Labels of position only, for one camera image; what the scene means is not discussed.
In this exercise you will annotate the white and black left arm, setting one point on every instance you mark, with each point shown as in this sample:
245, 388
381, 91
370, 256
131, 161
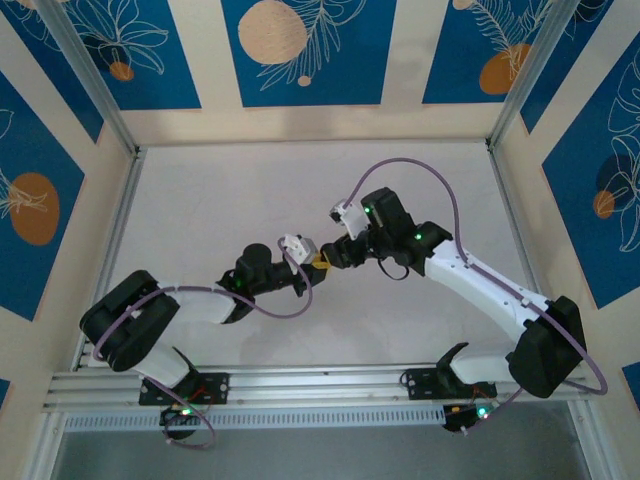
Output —
195, 307

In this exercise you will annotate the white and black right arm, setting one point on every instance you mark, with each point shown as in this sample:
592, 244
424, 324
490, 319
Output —
480, 285

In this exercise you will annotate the black controller board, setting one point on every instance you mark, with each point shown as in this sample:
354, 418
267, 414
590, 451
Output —
460, 417
175, 417

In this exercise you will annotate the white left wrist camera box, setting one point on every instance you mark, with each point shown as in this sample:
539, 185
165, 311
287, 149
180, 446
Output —
302, 249

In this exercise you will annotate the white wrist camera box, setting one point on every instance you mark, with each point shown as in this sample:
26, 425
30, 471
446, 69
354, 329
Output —
302, 249
352, 220

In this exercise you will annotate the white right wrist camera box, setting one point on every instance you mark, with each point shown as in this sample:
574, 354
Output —
352, 220

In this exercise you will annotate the wide aluminium base rail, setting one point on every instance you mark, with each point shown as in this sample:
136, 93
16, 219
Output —
320, 385

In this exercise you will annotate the aluminium frame rail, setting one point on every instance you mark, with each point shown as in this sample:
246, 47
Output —
510, 210
112, 250

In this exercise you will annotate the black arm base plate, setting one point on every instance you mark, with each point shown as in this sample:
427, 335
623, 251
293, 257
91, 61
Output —
420, 382
215, 387

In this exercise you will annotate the aluminium frame post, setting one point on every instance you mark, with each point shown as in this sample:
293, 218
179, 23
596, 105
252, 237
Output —
587, 450
530, 75
47, 450
90, 75

